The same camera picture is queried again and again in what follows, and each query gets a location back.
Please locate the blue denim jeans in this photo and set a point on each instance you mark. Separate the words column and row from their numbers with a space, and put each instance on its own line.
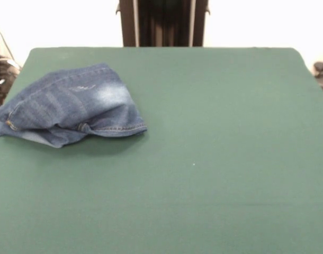
column 71, row 105

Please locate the dark green table cloth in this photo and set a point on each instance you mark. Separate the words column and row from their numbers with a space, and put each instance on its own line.
column 230, row 198

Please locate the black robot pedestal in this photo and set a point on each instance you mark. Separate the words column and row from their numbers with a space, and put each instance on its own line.
column 166, row 23

